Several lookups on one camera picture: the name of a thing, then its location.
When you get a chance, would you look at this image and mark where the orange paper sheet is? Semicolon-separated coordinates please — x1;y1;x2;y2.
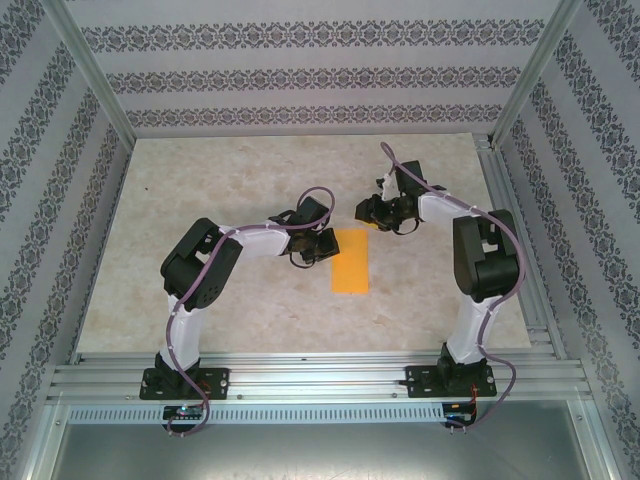
330;228;370;295

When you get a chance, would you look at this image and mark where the grey sheet metal panel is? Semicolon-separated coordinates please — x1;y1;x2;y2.
19;402;621;480

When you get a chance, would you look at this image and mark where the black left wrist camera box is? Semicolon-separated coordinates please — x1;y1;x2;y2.
294;196;334;229

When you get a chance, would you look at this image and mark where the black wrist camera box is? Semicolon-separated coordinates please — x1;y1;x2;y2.
394;160;429;194
294;196;334;229

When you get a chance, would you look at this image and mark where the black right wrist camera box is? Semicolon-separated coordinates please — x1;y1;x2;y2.
394;160;429;194

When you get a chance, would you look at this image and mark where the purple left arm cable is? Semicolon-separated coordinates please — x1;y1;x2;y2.
166;186;336;440

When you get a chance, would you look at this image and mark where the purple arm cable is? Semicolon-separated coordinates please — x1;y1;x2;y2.
166;186;336;440
380;141;524;436

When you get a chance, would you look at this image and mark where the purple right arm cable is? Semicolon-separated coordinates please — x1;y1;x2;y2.
380;141;524;436

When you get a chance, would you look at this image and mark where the long aluminium mounting rail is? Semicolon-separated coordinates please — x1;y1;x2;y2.
47;351;594;401

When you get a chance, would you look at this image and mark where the aluminium side rail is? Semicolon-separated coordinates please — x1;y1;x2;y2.
474;133;569;359

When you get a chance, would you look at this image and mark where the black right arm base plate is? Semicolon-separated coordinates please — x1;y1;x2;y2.
404;364;497;400

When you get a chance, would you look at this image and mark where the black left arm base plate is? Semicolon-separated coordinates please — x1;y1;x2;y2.
141;367;231;400

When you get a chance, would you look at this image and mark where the slotted grey cable duct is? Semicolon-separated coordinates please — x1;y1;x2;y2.
67;403;449;423

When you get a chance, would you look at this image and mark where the aluminium frame post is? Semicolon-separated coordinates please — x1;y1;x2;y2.
492;0;584;146
42;0;136;144

